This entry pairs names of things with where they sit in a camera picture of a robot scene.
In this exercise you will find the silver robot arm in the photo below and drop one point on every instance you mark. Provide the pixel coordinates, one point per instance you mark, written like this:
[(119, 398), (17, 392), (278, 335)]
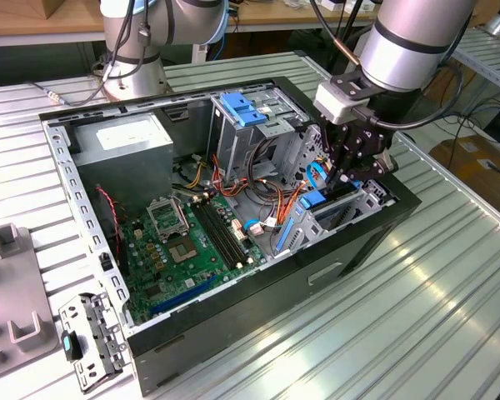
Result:
[(408, 41)]

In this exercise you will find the grey power supply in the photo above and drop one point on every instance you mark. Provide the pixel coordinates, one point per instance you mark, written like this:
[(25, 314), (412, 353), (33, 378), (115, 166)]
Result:
[(125, 166)]

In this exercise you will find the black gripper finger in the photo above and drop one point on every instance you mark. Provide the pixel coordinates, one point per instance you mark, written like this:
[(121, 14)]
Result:
[(332, 146), (366, 171)]

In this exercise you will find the blue expansion slot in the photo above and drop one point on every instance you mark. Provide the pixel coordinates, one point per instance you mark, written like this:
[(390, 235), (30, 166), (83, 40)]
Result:
[(183, 296)]

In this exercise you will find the black case fan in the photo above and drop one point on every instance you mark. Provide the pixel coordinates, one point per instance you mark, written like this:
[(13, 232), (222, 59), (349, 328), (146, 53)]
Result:
[(108, 241)]

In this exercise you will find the hard disk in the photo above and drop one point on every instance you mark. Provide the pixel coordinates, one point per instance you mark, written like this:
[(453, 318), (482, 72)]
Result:
[(314, 200)]

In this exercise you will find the black RAM slot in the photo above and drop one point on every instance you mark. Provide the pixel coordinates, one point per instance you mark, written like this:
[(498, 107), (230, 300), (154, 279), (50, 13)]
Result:
[(231, 229), (215, 235), (226, 231), (221, 233)]

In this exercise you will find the grey part rack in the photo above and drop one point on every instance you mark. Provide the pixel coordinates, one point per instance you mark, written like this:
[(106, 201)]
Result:
[(12, 287)]

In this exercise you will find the green motherboard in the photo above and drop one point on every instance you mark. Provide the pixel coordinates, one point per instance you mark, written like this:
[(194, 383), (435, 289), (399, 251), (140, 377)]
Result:
[(171, 283)]

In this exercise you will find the grey metal drive cage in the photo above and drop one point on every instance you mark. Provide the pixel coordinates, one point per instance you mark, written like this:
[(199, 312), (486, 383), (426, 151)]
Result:
[(233, 146)]

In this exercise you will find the grey metal disk bay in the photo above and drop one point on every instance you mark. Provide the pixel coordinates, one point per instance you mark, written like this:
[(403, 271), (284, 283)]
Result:
[(306, 233)]

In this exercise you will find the black PC case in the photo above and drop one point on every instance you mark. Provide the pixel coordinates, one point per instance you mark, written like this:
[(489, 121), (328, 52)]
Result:
[(254, 308)]

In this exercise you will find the metal slat table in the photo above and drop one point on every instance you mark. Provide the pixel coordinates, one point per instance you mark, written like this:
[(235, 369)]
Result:
[(483, 58)]

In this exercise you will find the wooden desk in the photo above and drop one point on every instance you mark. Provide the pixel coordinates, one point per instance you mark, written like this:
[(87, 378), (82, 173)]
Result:
[(58, 26)]

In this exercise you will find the blue plastic drive latch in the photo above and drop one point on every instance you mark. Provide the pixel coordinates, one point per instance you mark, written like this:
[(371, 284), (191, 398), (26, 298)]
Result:
[(239, 110)]

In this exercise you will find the cardboard box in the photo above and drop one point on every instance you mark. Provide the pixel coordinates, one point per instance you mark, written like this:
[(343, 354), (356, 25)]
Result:
[(475, 166)]

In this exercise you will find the CPU socket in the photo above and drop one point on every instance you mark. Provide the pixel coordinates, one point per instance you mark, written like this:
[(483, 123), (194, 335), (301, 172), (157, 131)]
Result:
[(183, 250)]

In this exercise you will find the small brown box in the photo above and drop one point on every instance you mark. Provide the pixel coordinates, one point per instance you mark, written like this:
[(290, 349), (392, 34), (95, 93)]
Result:
[(66, 7)]

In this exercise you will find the metal bracket with blue tab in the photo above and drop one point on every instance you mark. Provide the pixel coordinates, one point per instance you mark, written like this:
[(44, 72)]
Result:
[(100, 333)]

